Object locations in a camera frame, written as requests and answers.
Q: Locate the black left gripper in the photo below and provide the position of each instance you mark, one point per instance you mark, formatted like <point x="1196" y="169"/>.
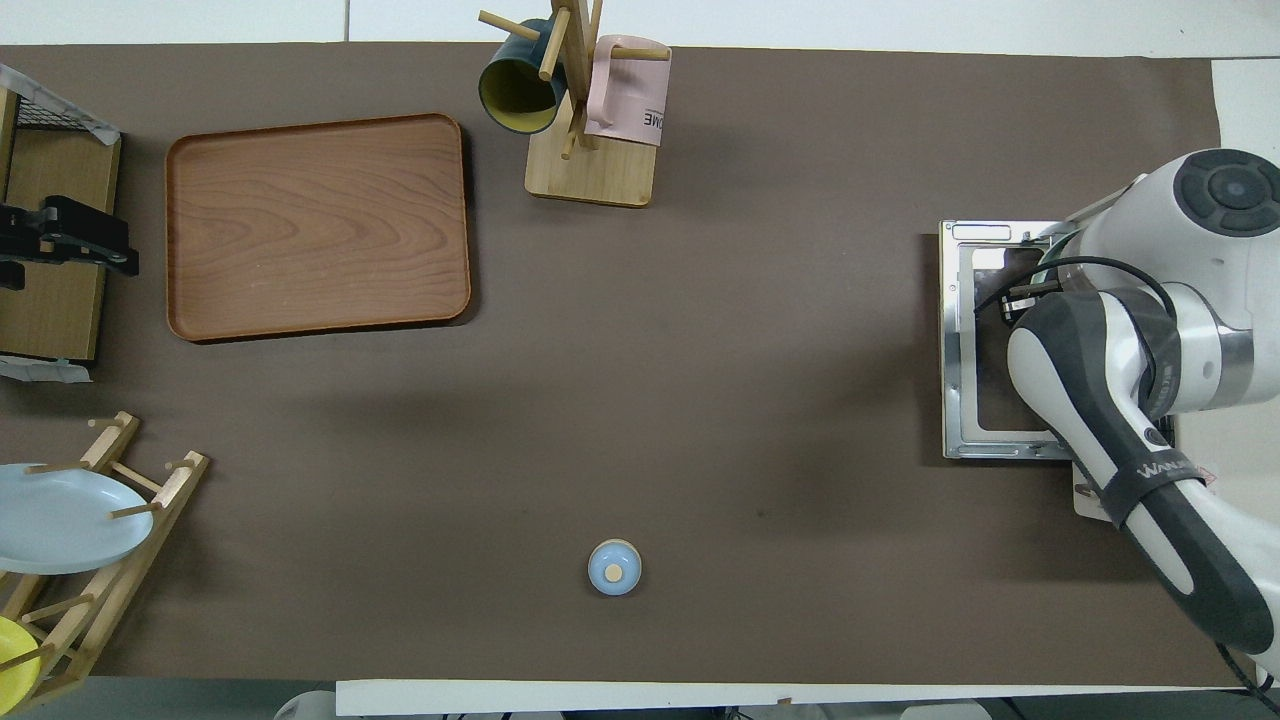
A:
<point x="18" y="222"/>

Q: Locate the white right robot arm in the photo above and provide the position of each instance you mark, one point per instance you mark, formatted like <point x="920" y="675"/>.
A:
<point x="1100" y="400"/>

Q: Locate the wooden shelf box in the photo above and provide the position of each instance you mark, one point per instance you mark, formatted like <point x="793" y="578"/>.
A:
<point x="50" y="370"/>

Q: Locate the brown wooden tray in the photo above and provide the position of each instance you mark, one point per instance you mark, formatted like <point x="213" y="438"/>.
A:
<point x="320" y="230"/>

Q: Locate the light blue plate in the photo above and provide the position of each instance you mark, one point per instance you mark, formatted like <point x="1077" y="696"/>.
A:
<point x="60" y="520"/>

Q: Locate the wooden plate rack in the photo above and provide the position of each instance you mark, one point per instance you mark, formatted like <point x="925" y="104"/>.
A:
<point x="110" y="590"/>

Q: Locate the yellow plate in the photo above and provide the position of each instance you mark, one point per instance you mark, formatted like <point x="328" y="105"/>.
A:
<point x="15" y="665"/>

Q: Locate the dark blue mug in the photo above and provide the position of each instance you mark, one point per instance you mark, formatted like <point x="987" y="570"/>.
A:
<point x="515" y="90"/>

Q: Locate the wooden mug tree stand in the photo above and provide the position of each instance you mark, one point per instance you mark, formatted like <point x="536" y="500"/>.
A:
<point x="590" y="175"/>

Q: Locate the pink mug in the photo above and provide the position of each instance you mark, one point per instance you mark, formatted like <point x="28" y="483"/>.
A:
<point x="630" y="95"/>

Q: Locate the small blue domed bell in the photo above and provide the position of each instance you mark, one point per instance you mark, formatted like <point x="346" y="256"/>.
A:
<point x="614" y="568"/>

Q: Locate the brown table mat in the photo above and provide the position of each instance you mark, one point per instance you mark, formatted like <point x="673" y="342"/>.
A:
<point x="700" y="400"/>

